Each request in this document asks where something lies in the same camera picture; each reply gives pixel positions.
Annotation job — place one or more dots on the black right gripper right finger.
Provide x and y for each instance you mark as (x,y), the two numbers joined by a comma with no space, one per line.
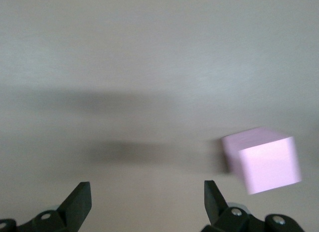
(219,214)

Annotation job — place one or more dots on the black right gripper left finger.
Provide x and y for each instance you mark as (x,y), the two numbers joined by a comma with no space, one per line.
(72,212)

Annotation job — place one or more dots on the pink foam cube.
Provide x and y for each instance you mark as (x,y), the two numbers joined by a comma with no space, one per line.
(264,162)

